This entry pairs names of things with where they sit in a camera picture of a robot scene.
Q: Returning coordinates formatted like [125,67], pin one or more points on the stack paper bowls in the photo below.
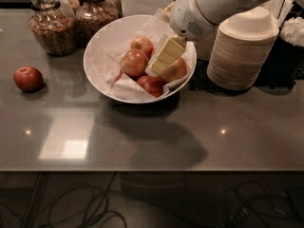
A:
[204,47]
[242,46]

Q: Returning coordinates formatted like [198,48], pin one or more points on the left yellow-red apple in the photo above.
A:
[134,63]

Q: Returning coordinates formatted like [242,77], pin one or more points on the white paper liner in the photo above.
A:
[104,60]

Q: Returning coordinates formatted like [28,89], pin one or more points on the left glass granola jar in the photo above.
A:
[53,29]

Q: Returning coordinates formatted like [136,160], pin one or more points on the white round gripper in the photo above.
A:
[184,17]

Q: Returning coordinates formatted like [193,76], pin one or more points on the white bowl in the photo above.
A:
[101,53]

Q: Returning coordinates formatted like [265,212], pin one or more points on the red apple on table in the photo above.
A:
[28,78]

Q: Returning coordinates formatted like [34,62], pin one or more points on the glass granola jar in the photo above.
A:
[53,29]
[92,15]

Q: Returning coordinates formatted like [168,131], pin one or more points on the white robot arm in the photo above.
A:
[241,6]

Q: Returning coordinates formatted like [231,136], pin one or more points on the white utensils bundle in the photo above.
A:
[290,30]

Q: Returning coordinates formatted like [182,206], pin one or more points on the right yellow apple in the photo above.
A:
[174,72]

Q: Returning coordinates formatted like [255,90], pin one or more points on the middle glass granola jar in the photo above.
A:
[92,15]

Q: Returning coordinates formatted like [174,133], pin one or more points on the top apple in bowl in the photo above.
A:
[144,44]

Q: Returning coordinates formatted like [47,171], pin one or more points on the front red apple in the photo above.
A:
[152,85]

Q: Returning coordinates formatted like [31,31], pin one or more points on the front stack paper bowls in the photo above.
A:
[242,46]

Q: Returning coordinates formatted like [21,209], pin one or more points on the rear stack paper bowls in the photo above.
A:
[204,47]

